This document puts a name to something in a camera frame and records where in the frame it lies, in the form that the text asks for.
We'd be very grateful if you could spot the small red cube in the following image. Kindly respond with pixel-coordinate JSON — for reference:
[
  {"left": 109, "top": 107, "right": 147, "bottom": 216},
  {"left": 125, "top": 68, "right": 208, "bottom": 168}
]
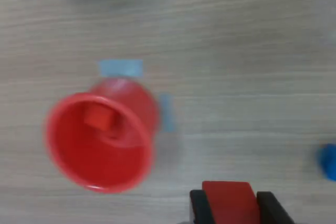
[
  {"left": 202, "top": 180, "right": 259, "bottom": 224},
  {"left": 83, "top": 104, "right": 116, "bottom": 132}
]

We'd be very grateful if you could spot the red plastic cup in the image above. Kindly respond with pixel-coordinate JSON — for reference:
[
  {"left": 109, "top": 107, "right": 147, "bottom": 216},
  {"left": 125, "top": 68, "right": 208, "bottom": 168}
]
[{"left": 44, "top": 78, "right": 161, "bottom": 195}]

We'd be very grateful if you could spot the small tape patch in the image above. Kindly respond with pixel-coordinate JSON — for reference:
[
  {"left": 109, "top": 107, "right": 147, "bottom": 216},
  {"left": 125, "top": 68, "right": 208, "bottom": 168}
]
[{"left": 98, "top": 59, "right": 144, "bottom": 77}]

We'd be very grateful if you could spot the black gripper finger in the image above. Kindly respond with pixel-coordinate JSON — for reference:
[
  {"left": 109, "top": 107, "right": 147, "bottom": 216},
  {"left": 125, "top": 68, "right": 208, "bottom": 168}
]
[
  {"left": 189, "top": 189, "right": 217, "bottom": 224},
  {"left": 256, "top": 191, "right": 296, "bottom": 224}
]

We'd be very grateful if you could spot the small blue cube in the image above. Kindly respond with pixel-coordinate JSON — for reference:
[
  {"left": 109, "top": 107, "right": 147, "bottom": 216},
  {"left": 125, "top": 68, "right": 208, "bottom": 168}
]
[{"left": 316, "top": 143, "right": 336, "bottom": 182}]

